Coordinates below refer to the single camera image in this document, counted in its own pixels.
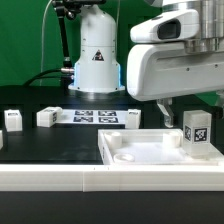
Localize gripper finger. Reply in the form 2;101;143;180
215;91;224;119

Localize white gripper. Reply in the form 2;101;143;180
127;9;224;128

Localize white square tabletop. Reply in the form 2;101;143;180
98;129;224;165

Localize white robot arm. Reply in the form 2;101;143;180
69;0;224;127

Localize AprilTag marker sheet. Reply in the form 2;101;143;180
58;109;127;125

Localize white L-shaped obstacle fence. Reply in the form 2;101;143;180
0;162;224;192

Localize black cable bundle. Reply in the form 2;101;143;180
22;67;75;87

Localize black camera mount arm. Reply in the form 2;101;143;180
52;0;106;67

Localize white cable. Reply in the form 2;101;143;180
39;0;54;87

